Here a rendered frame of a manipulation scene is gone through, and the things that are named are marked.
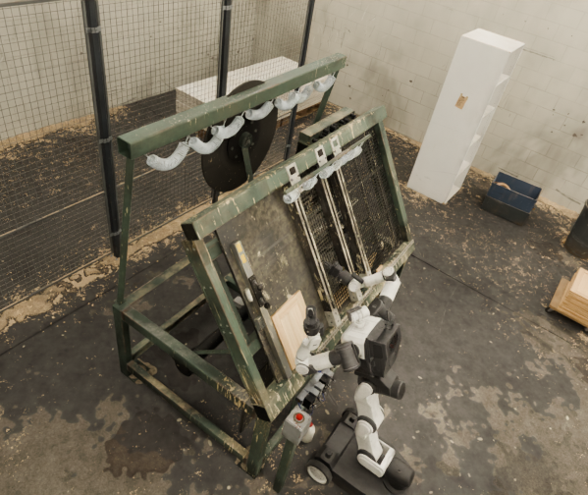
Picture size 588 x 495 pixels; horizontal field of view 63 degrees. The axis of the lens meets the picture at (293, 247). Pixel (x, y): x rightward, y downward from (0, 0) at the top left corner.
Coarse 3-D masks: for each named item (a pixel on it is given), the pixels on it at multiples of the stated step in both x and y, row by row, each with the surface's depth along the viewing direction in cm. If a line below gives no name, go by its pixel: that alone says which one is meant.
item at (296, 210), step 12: (288, 168) 293; (312, 180) 291; (288, 204) 308; (300, 204) 308; (300, 216) 308; (300, 228) 312; (300, 240) 317; (312, 240) 317; (312, 252) 317; (312, 264) 322; (312, 276) 327; (324, 276) 326; (324, 288) 326; (324, 300) 332; (336, 312) 336; (336, 324) 336
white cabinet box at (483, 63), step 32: (480, 32) 570; (480, 64) 549; (512, 64) 582; (448, 96) 587; (480, 96) 565; (448, 128) 605; (480, 128) 639; (416, 160) 651; (448, 160) 624; (448, 192) 645
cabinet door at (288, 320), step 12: (288, 300) 307; (300, 300) 315; (276, 312) 297; (288, 312) 305; (300, 312) 315; (276, 324) 296; (288, 324) 305; (300, 324) 315; (288, 336) 305; (300, 336) 315; (288, 348) 305; (288, 360) 306
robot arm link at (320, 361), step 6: (312, 354) 285; (324, 354) 276; (312, 360) 278; (318, 360) 276; (324, 360) 273; (300, 366) 277; (306, 366) 278; (312, 366) 278; (318, 366) 276; (324, 366) 275; (330, 366) 274; (300, 372) 281; (306, 372) 279; (312, 372) 280
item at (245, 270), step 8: (232, 248) 271; (240, 256) 271; (240, 264) 273; (248, 264) 276; (248, 272) 276; (248, 280) 276; (248, 288) 279; (256, 304) 283; (264, 312) 285; (264, 320) 286; (264, 328) 289; (272, 328) 290; (272, 336) 290; (272, 344) 292; (280, 344) 296; (280, 352) 296; (280, 360) 296; (280, 368) 300; (288, 368) 301; (288, 376) 301
